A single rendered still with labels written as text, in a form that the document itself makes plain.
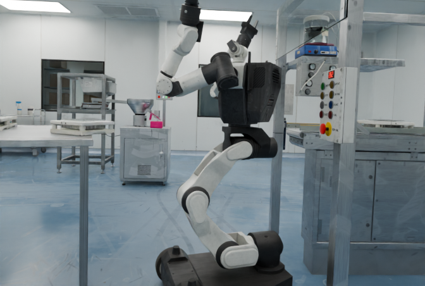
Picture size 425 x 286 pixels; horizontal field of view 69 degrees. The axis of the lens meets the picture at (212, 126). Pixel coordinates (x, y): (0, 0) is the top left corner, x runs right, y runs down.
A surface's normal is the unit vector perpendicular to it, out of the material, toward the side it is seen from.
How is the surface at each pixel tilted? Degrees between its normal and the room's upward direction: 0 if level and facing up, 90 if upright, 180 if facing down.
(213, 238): 90
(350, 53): 90
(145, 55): 90
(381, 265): 90
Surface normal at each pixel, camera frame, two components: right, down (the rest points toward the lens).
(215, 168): 0.08, 0.42
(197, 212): 0.32, 0.06
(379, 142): 0.05, 0.06
